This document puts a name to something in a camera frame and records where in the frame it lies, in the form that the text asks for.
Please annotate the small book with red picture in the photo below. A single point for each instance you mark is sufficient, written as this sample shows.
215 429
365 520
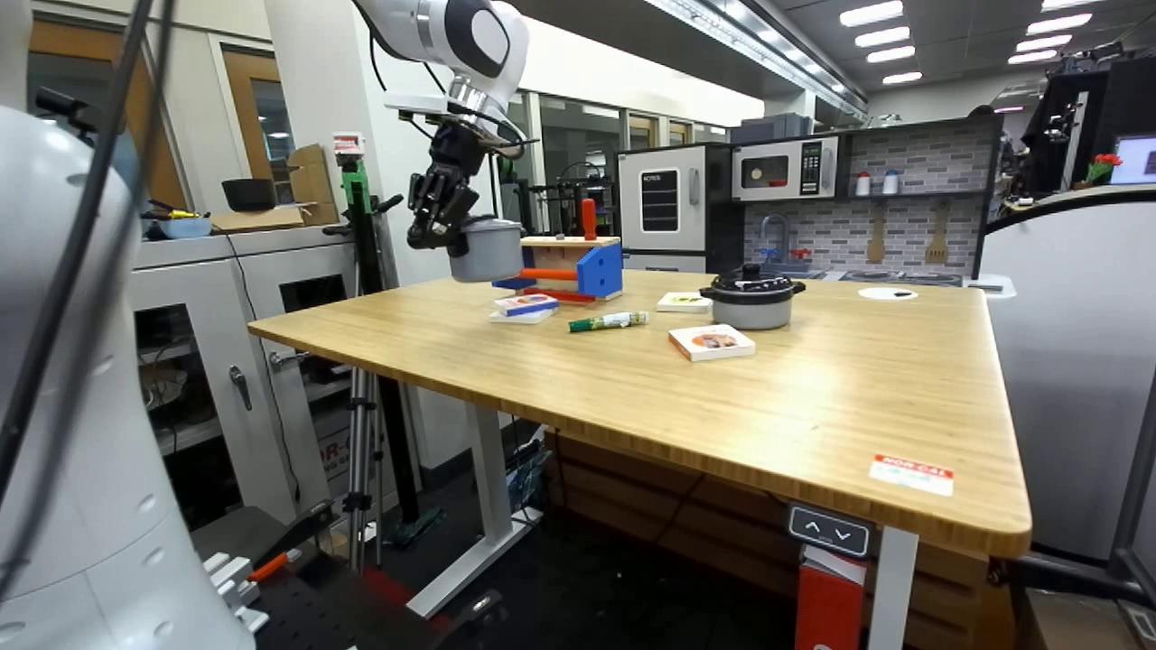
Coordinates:
708 342

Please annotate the gray box on shelf unit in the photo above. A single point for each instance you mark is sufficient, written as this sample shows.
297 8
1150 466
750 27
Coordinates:
767 129

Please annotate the rectangular ceiling light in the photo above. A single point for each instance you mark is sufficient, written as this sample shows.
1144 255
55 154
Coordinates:
873 12
882 39
1029 57
890 57
1059 22
1045 41
901 79

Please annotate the lit computer monitor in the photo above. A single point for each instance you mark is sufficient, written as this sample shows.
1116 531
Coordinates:
1137 160

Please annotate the gray pot with black lid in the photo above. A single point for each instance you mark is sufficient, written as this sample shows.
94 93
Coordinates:
754 306

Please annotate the black bowl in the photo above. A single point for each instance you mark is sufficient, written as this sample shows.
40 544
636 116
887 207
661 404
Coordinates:
247 195

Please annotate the orange toy peg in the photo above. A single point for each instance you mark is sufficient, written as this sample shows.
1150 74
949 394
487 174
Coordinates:
589 218

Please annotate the white lab oven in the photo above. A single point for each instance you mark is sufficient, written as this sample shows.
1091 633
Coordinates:
657 200

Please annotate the black shelf unit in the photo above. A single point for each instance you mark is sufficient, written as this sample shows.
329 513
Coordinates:
724 228

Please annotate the white metal bracket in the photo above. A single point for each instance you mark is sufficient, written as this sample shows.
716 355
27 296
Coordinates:
237 589

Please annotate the wooden crate under desk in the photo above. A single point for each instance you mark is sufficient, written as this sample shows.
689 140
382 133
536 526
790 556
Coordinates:
674 508

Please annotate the yellow notepad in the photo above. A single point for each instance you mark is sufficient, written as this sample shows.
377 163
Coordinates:
684 300

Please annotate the red box under desk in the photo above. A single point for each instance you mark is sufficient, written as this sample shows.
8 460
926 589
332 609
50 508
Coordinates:
828 609

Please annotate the upright cardboard sheet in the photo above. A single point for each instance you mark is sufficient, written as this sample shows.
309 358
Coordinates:
316 181

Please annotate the white shapes board book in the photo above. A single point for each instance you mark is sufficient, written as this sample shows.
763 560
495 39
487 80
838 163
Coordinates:
525 306

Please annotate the large whiteboard panel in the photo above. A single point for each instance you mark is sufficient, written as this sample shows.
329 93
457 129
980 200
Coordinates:
1068 361

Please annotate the desk height control panel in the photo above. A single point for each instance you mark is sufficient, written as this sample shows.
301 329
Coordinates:
828 528

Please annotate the black machine frame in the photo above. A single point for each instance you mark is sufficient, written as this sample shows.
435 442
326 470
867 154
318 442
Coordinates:
1068 119

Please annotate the blue and wood toy toolbox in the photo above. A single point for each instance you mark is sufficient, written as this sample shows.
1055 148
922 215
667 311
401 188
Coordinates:
589 270

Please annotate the small white jar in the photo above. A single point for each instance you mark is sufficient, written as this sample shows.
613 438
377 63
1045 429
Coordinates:
890 186
860 186

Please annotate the green marker pen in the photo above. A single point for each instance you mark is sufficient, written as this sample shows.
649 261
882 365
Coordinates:
609 324

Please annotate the grey metal frame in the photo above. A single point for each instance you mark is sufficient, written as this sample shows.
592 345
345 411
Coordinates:
212 258

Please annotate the flat wooden tray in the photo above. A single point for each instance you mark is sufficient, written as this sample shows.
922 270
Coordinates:
256 218

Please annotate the black tripod with green clamp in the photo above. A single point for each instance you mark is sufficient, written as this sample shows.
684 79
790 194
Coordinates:
359 228

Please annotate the black camera on stand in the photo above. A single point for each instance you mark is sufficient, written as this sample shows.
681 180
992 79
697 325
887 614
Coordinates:
60 107

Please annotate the red and white wall sign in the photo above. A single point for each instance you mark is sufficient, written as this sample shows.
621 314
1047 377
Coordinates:
348 145

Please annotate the orange toy rod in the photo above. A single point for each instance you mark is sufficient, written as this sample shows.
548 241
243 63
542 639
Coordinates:
550 277

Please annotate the white desk leg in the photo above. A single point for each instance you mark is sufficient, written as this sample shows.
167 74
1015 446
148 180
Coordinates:
487 481
894 589

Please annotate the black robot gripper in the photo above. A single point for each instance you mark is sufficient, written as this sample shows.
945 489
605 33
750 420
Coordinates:
457 154

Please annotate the small blue tray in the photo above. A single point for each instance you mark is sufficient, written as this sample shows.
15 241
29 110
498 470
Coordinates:
180 227

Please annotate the white microwave oven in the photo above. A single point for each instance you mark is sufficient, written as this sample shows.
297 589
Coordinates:
780 169

